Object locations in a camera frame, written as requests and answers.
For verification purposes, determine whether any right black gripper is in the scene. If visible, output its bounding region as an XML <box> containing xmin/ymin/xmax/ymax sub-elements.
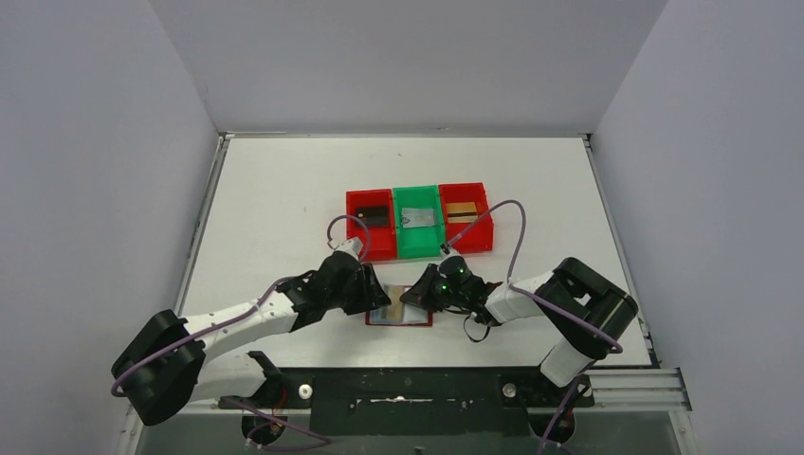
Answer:
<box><xmin>403</xmin><ymin>263</ymin><xmax>468</xmax><ymax>312</ymax></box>

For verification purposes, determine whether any red leather card holder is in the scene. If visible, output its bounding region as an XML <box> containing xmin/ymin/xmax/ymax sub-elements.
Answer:
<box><xmin>365</xmin><ymin>284</ymin><xmax>433</xmax><ymax>327</ymax></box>

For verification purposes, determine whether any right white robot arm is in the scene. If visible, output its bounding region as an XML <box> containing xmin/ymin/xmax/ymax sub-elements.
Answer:
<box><xmin>400</xmin><ymin>254</ymin><xmax>638</xmax><ymax>405</ymax></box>

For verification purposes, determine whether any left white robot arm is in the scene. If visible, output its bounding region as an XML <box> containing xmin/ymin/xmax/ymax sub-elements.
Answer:
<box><xmin>111</xmin><ymin>251</ymin><xmax>391</xmax><ymax>426</ymax></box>

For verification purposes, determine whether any black credit card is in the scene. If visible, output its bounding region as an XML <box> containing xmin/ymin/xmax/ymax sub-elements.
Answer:
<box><xmin>354</xmin><ymin>205</ymin><xmax>391</xmax><ymax>228</ymax></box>

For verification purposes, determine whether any gold credit card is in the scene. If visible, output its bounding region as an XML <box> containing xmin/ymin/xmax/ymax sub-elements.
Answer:
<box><xmin>445</xmin><ymin>201</ymin><xmax>479</xmax><ymax>224</ymax></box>

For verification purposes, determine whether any silver credit card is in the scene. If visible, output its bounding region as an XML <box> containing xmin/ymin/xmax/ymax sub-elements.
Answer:
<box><xmin>400</xmin><ymin>208</ymin><xmax>436</xmax><ymax>228</ymax></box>

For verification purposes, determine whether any right red plastic bin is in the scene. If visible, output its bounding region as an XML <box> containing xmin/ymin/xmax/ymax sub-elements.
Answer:
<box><xmin>438</xmin><ymin>182</ymin><xmax>495</xmax><ymax>253</ymax></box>

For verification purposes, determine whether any red plastic bin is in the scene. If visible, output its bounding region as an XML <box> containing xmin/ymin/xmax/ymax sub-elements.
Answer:
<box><xmin>345</xmin><ymin>189</ymin><xmax>398</xmax><ymax>262</ymax></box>
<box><xmin>438</xmin><ymin>182</ymin><xmax>495</xmax><ymax>253</ymax></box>

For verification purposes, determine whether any left red plastic bin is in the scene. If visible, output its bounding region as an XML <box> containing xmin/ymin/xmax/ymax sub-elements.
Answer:
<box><xmin>345</xmin><ymin>189</ymin><xmax>398</xmax><ymax>262</ymax></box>

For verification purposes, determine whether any green plastic bin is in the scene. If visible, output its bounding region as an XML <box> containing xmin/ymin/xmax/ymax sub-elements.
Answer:
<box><xmin>392</xmin><ymin>185</ymin><xmax>446</xmax><ymax>259</ymax></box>

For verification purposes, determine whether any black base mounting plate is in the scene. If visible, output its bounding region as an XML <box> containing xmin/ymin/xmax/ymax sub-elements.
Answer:
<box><xmin>218</xmin><ymin>367</ymin><xmax>595</xmax><ymax>437</ymax></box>

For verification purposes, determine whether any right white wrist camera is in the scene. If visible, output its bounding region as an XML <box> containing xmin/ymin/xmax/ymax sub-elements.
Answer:
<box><xmin>440</xmin><ymin>244</ymin><xmax>462</xmax><ymax>261</ymax></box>

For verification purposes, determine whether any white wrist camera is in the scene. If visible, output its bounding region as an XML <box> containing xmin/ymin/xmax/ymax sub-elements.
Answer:
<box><xmin>440</xmin><ymin>244</ymin><xmax>462</xmax><ymax>261</ymax></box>
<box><xmin>338</xmin><ymin>237</ymin><xmax>363</xmax><ymax>257</ymax></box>

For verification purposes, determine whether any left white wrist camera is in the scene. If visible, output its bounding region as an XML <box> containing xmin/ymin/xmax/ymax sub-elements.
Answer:
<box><xmin>338</xmin><ymin>237</ymin><xmax>363</xmax><ymax>257</ymax></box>

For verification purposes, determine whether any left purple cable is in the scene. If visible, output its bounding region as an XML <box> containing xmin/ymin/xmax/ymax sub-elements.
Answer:
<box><xmin>111</xmin><ymin>214</ymin><xmax>373</xmax><ymax>398</ymax></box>

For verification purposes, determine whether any purple cable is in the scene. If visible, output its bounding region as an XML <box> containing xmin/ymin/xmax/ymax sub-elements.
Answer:
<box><xmin>111</xmin><ymin>214</ymin><xmax>373</xmax><ymax>398</ymax></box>
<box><xmin>439</xmin><ymin>200</ymin><xmax>624</xmax><ymax>355</ymax></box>

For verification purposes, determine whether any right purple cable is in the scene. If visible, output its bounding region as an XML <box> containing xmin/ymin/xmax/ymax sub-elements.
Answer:
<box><xmin>439</xmin><ymin>200</ymin><xmax>624</xmax><ymax>355</ymax></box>

